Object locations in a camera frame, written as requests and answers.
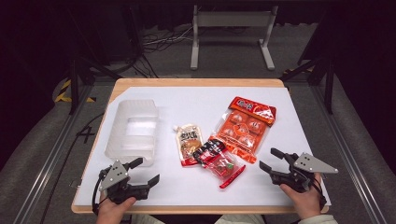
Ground person's left leg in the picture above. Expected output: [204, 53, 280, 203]
[129, 214, 166, 224]

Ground black metal stand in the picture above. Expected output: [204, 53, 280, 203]
[66, 55, 123, 116]
[279, 55, 336, 115]

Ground sauce pouch with spout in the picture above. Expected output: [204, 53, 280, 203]
[172, 123, 205, 168]

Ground person's right hand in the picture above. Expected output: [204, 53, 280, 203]
[278, 173, 323, 220]

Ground clear plastic container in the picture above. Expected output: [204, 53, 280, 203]
[104, 99, 160, 168]

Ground aluminium floor rail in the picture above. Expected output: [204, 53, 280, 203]
[12, 83, 95, 224]
[310, 84, 390, 224]

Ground right hand-held gripper cable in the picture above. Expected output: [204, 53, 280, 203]
[310, 176, 329, 210]

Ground grey metal stand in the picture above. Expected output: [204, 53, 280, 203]
[190, 4, 279, 72]

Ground red and black snack packet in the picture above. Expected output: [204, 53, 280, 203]
[191, 138, 248, 190]

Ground person's left hand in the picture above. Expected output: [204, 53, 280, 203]
[95, 195, 138, 224]

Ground large orange snack packet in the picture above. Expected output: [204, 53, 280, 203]
[208, 95, 277, 164]

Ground hand-held gripper cable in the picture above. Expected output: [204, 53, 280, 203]
[91, 169, 110, 217]
[310, 176, 329, 210]

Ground bundle of floor cables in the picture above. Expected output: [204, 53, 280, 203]
[124, 23, 200, 78]

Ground yellow and black hazard tape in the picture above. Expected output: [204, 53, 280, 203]
[53, 78, 97, 104]

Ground white table sheet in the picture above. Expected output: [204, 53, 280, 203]
[74, 86, 332, 207]

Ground left hand-held gripper cable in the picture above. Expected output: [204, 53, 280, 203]
[91, 169, 110, 217]

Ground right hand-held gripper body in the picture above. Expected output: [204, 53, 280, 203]
[270, 151, 340, 193]

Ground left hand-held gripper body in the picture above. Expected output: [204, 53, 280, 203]
[98, 160, 149, 205]

